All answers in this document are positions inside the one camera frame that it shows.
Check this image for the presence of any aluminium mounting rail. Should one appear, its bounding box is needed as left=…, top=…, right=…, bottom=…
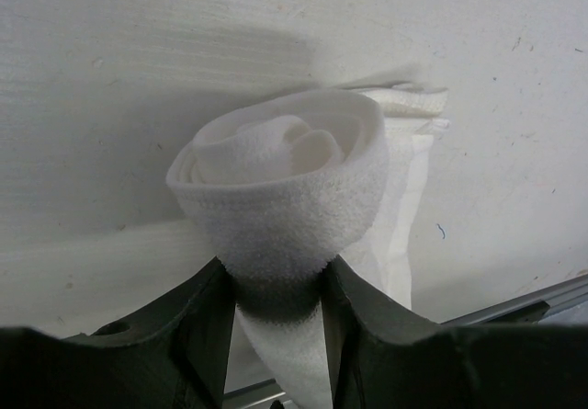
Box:
left=222, top=271, right=587, bottom=408

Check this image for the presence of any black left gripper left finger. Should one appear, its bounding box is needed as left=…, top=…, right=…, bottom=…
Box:
left=1, top=259, right=235, bottom=408

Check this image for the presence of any white towel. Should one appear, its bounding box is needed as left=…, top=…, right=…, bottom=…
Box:
left=166, top=84, right=447, bottom=408

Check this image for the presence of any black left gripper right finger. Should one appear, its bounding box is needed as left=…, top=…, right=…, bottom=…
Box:
left=322, top=258, right=587, bottom=408

